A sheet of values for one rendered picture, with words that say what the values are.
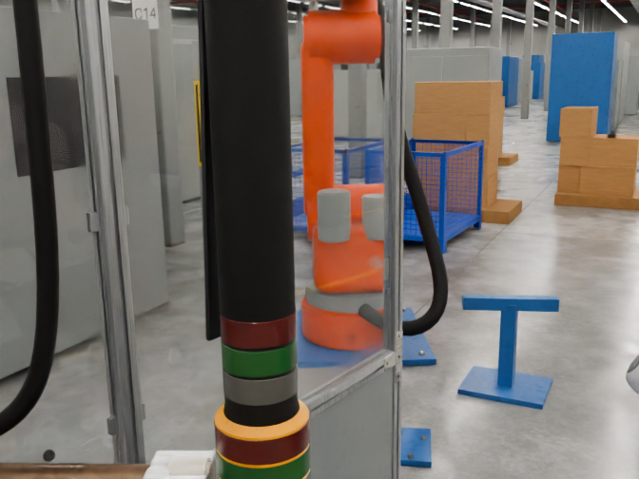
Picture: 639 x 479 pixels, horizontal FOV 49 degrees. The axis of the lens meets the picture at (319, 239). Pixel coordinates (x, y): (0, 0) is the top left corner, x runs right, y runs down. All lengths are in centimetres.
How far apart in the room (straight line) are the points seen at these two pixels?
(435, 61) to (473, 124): 290
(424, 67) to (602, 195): 339
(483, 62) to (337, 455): 939
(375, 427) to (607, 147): 786
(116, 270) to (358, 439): 91
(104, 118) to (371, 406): 107
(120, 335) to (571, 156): 863
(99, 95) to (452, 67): 998
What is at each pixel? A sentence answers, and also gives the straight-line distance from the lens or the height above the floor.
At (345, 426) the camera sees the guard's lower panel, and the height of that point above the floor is 88.
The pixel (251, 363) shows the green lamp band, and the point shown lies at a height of 160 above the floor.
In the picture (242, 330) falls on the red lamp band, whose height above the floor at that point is 162.
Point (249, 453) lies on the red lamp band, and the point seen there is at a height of 156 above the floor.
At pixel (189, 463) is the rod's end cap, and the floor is 155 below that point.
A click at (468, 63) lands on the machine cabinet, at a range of 1087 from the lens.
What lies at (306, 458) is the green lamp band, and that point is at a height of 155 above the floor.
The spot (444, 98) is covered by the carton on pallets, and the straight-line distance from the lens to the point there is 836.
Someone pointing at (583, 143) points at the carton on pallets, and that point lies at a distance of 948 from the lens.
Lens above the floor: 172
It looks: 14 degrees down
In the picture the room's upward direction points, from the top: 1 degrees counter-clockwise
